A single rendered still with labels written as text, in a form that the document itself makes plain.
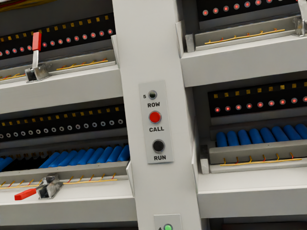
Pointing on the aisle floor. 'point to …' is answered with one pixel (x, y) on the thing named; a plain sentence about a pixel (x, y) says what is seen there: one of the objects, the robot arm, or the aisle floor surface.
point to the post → (128, 87)
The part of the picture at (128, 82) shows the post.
